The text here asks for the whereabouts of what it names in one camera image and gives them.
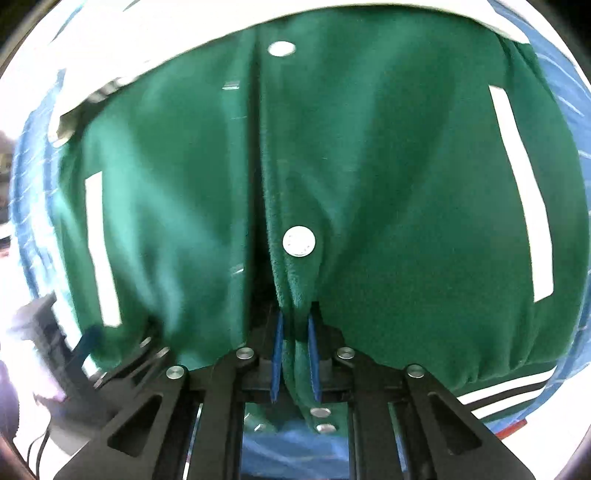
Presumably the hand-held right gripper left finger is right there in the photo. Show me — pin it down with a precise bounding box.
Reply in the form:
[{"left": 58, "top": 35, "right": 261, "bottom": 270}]
[{"left": 53, "top": 311, "right": 284, "bottom": 480}]

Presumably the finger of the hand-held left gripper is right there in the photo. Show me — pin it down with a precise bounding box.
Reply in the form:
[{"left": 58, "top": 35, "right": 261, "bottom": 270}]
[{"left": 69, "top": 335, "right": 172, "bottom": 407}]

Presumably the black cable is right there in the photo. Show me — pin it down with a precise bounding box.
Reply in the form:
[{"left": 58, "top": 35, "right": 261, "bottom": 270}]
[{"left": 25, "top": 427, "right": 52, "bottom": 476}]

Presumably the green jacket with white sleeves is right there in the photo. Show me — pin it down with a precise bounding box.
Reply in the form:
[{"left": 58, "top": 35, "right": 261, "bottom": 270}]
[{"left": 46, "top": 0, "right": 583, "bottom": 437}]

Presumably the blue striped bed sheet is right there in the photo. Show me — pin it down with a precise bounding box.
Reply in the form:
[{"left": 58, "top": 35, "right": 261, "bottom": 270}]
[{"left": 9, "top": 0, "right": 591, "bottom": 480}]

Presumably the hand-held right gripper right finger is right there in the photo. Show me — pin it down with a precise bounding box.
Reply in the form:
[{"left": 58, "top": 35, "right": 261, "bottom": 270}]
[{"left": 307, "top": 313, "right": 539, "bottom": 480}]

